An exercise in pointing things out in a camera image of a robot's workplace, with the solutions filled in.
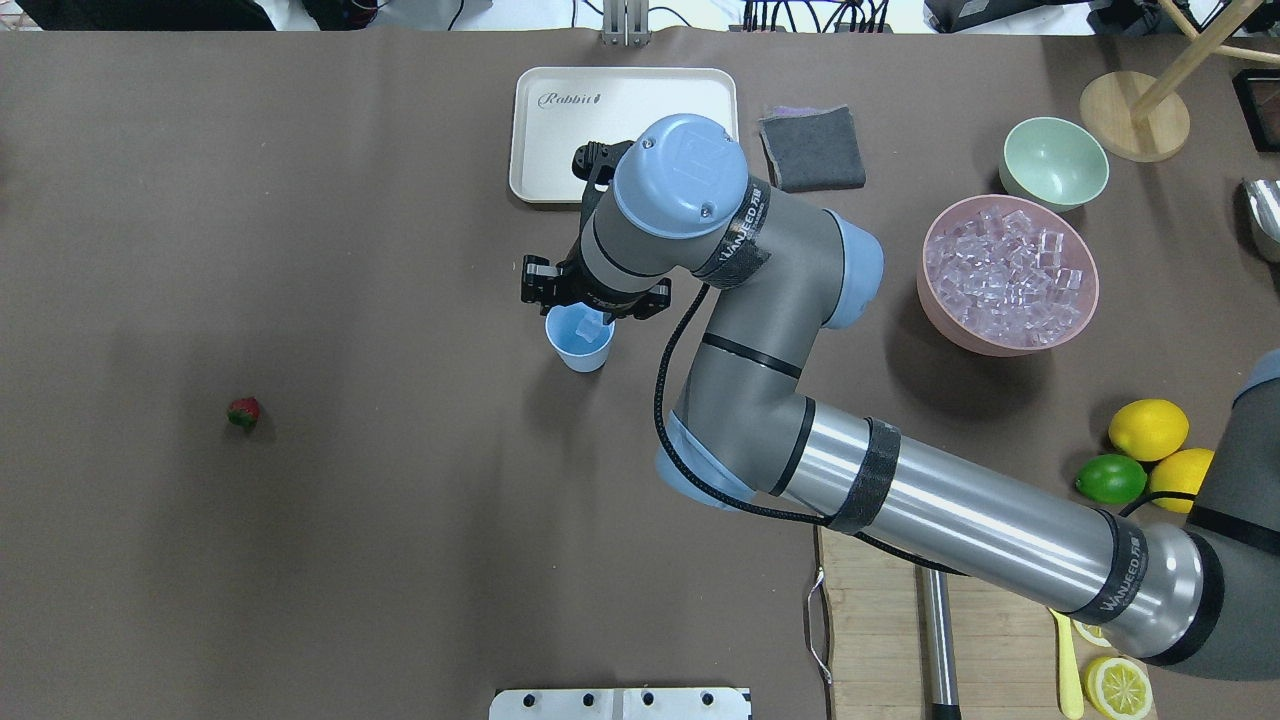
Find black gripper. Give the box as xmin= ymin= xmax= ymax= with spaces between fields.
xmin=520 ymin=254 xmax=672 ymax=323

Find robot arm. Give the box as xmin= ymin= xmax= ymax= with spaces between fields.
xmin=521 ymin=114 xmax=1279 ymax=682

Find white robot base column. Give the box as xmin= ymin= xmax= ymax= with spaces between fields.
xmin=488 ymin=685 xmax=754 ymax=719

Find light blue plastic cup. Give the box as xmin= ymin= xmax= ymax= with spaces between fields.
xmin=544 ymin=304 xmax=616 ymax=373

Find pink bowl of ice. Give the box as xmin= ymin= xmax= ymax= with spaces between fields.
xmin=916 ymin=193 xmax=1100 ymax=357

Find wooden cup tree stand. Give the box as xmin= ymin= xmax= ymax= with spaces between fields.
xmin=1078 ymin=0 xmax=1280 ymax=163

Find metal ice scoop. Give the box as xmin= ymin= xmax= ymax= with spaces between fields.
xmin=1242 ymin=179 xmax=1279 ymax=265

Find beige rabbit tray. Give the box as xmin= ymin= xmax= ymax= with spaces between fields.
xmin=508 ymin=67 xmax=739 ymax=204

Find dark grey folded cloth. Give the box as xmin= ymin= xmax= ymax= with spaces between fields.
xmin=758 ymin=105 xmax=867 ymax=192

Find red strawberry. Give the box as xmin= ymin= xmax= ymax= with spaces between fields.
xmin=225 ymin=396 xmax=262 ymax=432

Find steel cylindrical rod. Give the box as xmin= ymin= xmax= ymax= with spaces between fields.
xmin=920 ymin=569 xmax=963 ymax=719

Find mint green bowl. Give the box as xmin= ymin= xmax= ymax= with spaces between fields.
xmin=998 ymin=117 xmax=1110 ymax=211

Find green lime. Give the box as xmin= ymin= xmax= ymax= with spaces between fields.
xmin=1074 ymin=454 xmax=1148 ymax=505

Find wooden cutting board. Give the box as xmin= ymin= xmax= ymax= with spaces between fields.
xmin=806 ymin=527 xmax=1158 ymax=720

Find yellow lemon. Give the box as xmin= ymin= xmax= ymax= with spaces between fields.
xmin=1107 ymin=398 xmax=1190 ymax=462
xmin=1147 ymin=448 xmax=1215 ymax=496

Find lemon half slice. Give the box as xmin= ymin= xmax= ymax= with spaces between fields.
xmin=1071 ymin=619 xmax=1112 ymax=648
xmin=1083 ymin=657 xmax=1155 ymax=719

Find yellow plastic knife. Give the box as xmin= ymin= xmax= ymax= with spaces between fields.
xmin=1047 ymin=609 xmax=1085 ymax=719

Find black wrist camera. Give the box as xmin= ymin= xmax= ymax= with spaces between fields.
xmin=571 ymin=140 xmax=634 ymax=215

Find aluminium frame post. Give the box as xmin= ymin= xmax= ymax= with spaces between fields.
xmin=596 ymin=0 xmax=652 ymax=47

